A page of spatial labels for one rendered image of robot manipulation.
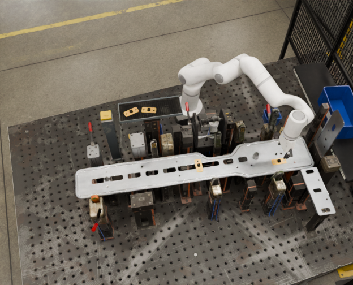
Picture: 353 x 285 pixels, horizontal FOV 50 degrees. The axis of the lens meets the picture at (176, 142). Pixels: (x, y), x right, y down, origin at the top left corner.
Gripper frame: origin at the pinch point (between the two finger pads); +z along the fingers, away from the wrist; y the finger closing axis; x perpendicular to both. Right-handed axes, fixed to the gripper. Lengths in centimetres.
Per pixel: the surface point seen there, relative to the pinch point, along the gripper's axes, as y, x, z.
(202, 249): 34, -51, 43
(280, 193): 19.4, -5.2, 13.5
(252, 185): 12.0, -19.3, 13.5
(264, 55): -183, 66, 112
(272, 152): -6.4, -1.8, 12.5
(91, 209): 15, -108, 6
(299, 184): 15.0, 7.9, 14.6
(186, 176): 1, -54, 12
